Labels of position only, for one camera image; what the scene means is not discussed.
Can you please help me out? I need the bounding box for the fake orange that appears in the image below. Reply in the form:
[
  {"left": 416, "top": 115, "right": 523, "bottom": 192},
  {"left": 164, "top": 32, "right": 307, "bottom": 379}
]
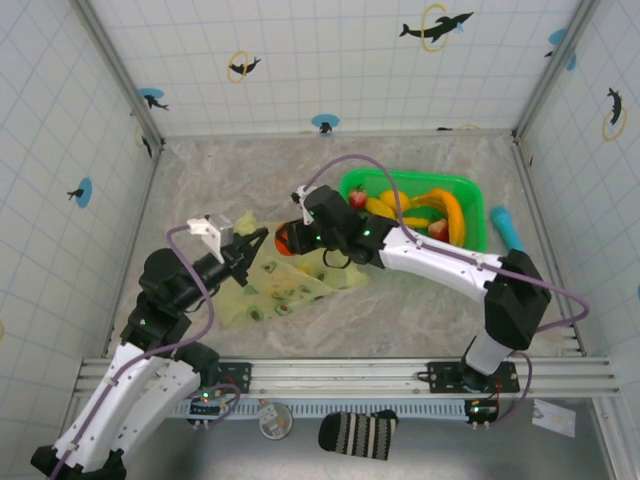
[{"left": 274, "top": 223, "right": 297, "bottom": 257}]

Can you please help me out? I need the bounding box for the yellow-green avocado print plastic bag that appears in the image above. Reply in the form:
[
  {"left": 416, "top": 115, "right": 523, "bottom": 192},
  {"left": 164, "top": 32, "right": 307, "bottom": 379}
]
[{"left": 212, "top": 209, "right": 371, "bottom": 329}]

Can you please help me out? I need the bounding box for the yellow fake lemon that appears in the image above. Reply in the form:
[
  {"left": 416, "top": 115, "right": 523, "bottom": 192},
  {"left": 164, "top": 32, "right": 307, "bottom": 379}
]
[{"left": 378, "top": 188, "right": 412, "bottom": 211}]

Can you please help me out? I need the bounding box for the green perforated plastic basket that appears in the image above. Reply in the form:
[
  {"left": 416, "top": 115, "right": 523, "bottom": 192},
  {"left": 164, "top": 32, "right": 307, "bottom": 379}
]
[{"left": 338, "top": 168, "right": 487, "bottom": 253}]

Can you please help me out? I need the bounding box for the orange-yellow fake banana bunch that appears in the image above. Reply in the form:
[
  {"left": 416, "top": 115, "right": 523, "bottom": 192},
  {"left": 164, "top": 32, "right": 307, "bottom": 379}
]
[{"left": 409, "top": 188, "right": 467, "bottom": 247}]

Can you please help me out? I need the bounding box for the dolphin blue circle sticker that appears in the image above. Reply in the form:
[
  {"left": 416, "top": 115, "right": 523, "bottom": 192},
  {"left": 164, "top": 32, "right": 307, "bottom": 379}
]
[
  {"left": 544, "top": 27, "right": 579, "bottom": 71},
  {"left": 310, "top": 113, "right": 340, "bottom": 135},
  {"left": 137, "top": 87, "right": 170, "bottom": 112},
  {"left": 66, "top": 177, "right": 94, "bottom": 209}
]

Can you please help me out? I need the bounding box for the round metal disc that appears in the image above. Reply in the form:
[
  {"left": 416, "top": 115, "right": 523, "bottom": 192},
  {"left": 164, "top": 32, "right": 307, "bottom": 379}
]
[{"left": 258, "top": 402, "right": 292, "bottom": 441}]

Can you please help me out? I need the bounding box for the light blue cylinder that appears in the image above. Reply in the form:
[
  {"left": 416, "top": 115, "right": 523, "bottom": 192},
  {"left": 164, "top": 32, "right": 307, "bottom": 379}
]
[{"left": 489, "top": 206, "right": 525, "bottom": 254}]

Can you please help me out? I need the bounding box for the black beige striped sock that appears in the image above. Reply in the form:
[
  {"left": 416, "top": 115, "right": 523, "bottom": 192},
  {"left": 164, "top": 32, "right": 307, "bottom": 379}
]
[{"left": 318, "top": 409, "right": 400, "bottom": 462}]

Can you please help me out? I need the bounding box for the white paper card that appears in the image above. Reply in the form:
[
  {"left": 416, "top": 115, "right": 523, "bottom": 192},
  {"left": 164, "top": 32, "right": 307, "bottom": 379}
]
[{"left": 531, "top": 398, "right": 577, "bottom": 439}]

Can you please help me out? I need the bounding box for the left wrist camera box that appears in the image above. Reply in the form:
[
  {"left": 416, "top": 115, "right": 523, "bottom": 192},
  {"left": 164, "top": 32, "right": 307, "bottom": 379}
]
[{"left": 187, "top": 214, "right": 236, "bottom": 265}]

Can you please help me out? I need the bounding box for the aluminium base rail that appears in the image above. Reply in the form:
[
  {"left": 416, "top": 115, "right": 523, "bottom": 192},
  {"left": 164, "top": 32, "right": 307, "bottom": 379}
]
[{"left": 74, "top": 356, "right": 621, "bottom": 399}]

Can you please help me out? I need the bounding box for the grey slotted cable duct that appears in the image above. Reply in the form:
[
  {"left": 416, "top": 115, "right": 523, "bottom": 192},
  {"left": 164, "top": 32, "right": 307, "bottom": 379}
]
[{"left": 92, "top": 398, "right": 471, "bottom": 420}]

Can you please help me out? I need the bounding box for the small dolphin yellow ring sticker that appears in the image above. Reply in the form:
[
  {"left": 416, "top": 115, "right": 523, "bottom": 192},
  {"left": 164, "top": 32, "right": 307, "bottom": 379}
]
[{"left": 227, "top": 49, "right": 263, "bottom": 84}]

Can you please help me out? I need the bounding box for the aluminium frame post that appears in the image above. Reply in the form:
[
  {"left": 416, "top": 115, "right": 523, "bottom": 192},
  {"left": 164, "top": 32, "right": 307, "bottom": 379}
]
[
  {"left": 510, "top": 0, "right": 601, "bottom": 141},
  {"left": 69, "top": 0, "right": 167, "bottom": 151}
]

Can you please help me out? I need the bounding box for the large dolphin yellow ring sticker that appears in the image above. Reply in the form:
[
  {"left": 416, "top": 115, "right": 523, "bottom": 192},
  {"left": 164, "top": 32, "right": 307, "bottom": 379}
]
[{"left": 398, "top": 3, "right": 475, "bottom": 54}]

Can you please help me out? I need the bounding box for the vertical dolphin yellow ring sticker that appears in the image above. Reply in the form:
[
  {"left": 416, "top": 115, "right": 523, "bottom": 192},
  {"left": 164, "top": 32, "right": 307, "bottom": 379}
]
[{"left": 602, "top": 87, "right": 629, "bottom": 142}]

